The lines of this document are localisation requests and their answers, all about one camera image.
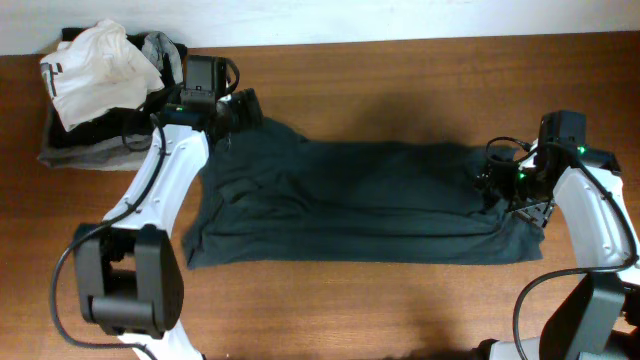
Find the black folded garment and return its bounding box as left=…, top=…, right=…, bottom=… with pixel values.
left=40, top=20, right=187, bottom=149

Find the right black cable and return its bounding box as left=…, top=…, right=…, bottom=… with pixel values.
left=484, top=135, right=640, bottom=360

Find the left black cable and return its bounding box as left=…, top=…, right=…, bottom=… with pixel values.
left=48, top=57, right=241, bottom=360

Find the white folded t-shirt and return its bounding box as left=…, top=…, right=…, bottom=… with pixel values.
left=40, top=19, right=164, bottom=132

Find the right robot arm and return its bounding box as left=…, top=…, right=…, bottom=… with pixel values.
left=484, top=143, right=639, bottom=359

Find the black cable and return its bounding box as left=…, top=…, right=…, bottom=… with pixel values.
left=48, top=57, right=241, bottom=360
left=484, top=135, right=640, bottom=360

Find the dark green Nike t-shirt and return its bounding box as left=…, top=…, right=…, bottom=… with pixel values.
left=182, top=119, right=544, bottom=268

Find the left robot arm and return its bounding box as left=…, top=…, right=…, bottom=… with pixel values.
left=72, top=89, right=263, bottom=359

